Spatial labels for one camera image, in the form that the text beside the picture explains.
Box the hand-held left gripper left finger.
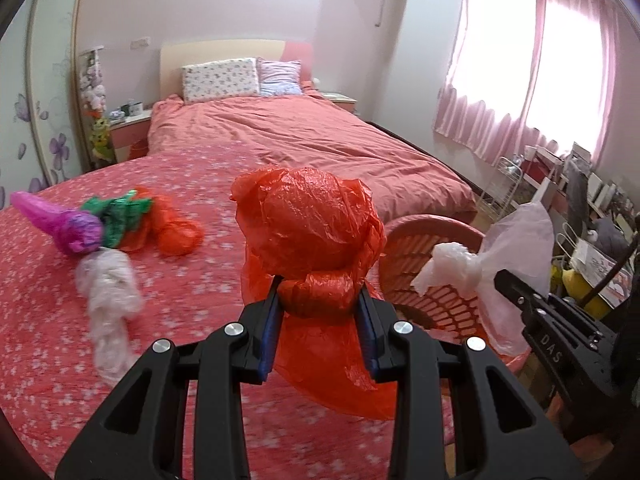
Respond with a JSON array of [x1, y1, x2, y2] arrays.
[[55, 284, 282, 480]]

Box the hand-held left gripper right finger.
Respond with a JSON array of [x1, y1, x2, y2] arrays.
[[357, 289, 587, 480]]

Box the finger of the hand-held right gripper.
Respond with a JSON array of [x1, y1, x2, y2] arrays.
[[494, 269, 552, 322]]

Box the white translucent plastic bag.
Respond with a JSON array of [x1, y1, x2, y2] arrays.
[[412, 202, 557, 357]]

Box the orange plastic laundry basket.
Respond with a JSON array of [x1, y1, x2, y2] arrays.
[[379, 214, 532, 372]]

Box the large red-orange plastic bag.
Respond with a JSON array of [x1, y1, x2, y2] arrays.
[[229, 164, 402, 422]]

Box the yellow plastic basin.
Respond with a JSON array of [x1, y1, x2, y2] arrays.
[[561, 266, 617, 319]]

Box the grey office chair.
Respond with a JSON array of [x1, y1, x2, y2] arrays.
[[564, 157, 592, 232]]

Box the orange plastic bag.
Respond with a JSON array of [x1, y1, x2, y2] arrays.
[[121, 186, 205, 257]]

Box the clear crumpled plastic bag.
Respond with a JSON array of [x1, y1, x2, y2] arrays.
[[75, 248, 144, 387]]

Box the pink curtain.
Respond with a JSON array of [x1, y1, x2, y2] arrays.
[[520, 0, 629, 162], [432, 0, 547, 162]]

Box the green plastic bag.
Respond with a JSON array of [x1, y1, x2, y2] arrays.
[[81, 190, 154, 249]]

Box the bed with pink cover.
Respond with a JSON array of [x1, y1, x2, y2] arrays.
[[147, 85, 479, 222]]

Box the magenta plastic bag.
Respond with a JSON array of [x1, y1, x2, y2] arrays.
[[10, 190, 104, 256]]

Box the pink and white nightstand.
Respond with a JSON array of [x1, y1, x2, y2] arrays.
[[108, 109, 154, 164], [320, 91, 359, 116]]

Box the yellow-green plush toy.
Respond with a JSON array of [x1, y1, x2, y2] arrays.
[[89, 112, 114, 164]]

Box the pink striped pillow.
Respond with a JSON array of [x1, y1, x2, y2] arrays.
[[256, 58, 305, 97]]

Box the white floral pillow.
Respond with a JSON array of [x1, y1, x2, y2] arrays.
[[180, 58, 261, 104]]

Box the beige and pink headboard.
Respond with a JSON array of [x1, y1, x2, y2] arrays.
[[159, 39, 315, 106]]

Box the hanging plush toys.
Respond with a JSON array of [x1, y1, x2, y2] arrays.
[[82, 49, 109, 112]]

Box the sliding door wardrobe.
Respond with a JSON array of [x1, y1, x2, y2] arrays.
[[0, 0, 87, 212]]

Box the white wire rack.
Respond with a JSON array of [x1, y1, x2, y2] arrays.
[[474, 156, 524, 222]]

